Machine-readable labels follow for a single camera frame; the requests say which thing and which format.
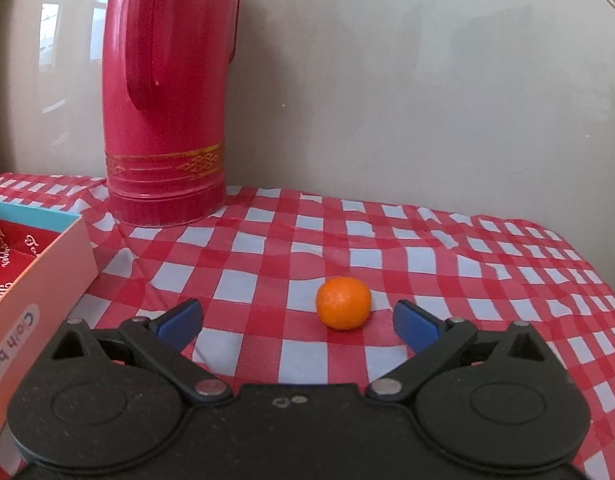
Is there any small orange mandarin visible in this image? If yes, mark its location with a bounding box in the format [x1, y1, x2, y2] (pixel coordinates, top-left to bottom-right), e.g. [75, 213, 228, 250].
[316, 276, 372, 331]

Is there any red checked tablecloth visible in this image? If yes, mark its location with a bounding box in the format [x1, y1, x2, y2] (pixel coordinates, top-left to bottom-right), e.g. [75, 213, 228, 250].
[0, 172, 615, 480]

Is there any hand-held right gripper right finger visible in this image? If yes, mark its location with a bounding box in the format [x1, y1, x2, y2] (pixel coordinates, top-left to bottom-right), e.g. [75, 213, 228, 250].
[365, 300, 549, 403]

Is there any red thermos flask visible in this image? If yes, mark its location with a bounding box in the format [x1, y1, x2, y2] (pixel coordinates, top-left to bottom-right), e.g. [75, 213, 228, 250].
[102, 0, 246, 227]

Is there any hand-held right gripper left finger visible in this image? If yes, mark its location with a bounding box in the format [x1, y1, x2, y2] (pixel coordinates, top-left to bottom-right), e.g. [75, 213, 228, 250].
[50, 298, 234, 405]

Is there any colourful cardboard box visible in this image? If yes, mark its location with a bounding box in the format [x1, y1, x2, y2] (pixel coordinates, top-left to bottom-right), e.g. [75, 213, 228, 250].
[0, 200, 99, 456]

